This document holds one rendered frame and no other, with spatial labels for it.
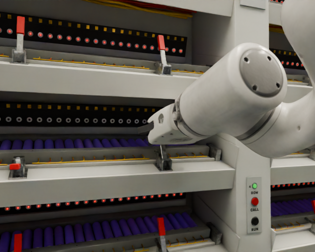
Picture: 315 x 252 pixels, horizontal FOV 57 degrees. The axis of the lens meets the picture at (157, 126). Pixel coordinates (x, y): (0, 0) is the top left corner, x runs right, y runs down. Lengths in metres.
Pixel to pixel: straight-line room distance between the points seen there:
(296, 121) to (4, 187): 0.44
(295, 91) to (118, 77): 0.43
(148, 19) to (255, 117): 0.52
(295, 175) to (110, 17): 0.60
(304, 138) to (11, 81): 0.44
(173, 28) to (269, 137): 0.53
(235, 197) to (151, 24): 0.49
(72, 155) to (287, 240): 0.55
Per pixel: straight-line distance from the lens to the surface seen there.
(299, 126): 0.38
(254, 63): 0.35
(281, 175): 0.75
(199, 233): 0.72
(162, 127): 0.48
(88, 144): 0.65
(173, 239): 0.69
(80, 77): 0.54
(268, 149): 0.41
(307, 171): 0.80
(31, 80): 0.54
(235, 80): 0.33
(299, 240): 0.84
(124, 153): 0.61
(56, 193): 0.54
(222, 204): 0.71
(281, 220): 0.86
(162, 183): 0.58
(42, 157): 0.59
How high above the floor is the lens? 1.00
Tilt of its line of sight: 1 degrees up
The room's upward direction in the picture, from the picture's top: straight up
